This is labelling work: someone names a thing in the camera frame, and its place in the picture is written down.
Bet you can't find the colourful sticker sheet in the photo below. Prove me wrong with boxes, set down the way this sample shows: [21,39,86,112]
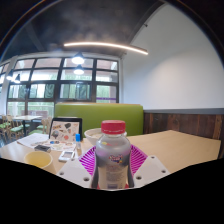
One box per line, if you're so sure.
[42,139,78,152]

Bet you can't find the small dark box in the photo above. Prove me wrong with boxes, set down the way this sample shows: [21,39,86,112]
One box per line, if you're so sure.
[33,144,52,154]

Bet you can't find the white bowl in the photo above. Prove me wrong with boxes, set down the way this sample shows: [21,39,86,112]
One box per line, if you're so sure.
[83,127,105,147]

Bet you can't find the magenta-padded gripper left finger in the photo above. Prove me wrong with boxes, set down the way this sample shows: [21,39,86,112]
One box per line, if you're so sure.
[55,145,98,189]

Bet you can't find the red-capped drink bottle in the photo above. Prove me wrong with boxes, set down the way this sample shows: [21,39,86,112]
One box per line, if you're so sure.
[90,119,135,191]

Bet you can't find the black-framed picture tablet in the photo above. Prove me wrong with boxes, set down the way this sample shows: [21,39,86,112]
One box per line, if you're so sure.
[48,116,84,142]

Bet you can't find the green-seated wooden chairs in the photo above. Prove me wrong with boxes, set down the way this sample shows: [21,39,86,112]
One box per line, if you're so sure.
[0,114,53,142]

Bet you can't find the green upholstered bench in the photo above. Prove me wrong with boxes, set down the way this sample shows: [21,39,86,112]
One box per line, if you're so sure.
[53,102,145,137]

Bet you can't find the wooden dining table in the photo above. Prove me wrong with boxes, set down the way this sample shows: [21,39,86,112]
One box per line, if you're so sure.
[12,114,43,136]

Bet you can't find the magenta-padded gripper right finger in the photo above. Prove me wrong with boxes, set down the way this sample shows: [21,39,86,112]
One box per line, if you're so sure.
[129,143,171,189]

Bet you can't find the black pendant lamps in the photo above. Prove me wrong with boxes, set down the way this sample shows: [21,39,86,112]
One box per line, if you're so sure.
[5,51,86,85]

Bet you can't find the small blue-capped bottle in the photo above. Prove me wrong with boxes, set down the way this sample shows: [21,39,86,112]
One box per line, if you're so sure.
[74,133,82,150]

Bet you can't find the white paper sheets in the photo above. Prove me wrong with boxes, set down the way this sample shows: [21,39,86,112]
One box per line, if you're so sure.
[16,132,50,150]

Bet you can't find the curved linear ceiling light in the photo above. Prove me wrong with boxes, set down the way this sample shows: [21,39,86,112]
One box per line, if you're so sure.
[62,41,150,56]

